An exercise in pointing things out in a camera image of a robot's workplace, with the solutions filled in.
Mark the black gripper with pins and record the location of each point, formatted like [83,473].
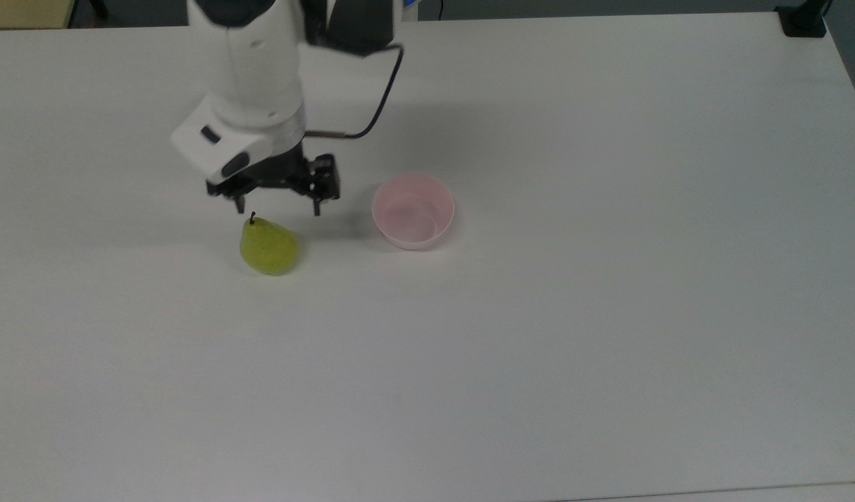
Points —
[284,171]

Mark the green pear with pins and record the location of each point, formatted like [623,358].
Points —
[268,247]

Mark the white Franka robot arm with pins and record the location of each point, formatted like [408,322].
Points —
[256,70]

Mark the pink plastic bowl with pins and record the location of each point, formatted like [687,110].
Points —
[413,233]

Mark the beige wooden board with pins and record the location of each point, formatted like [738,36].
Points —
[23,12]

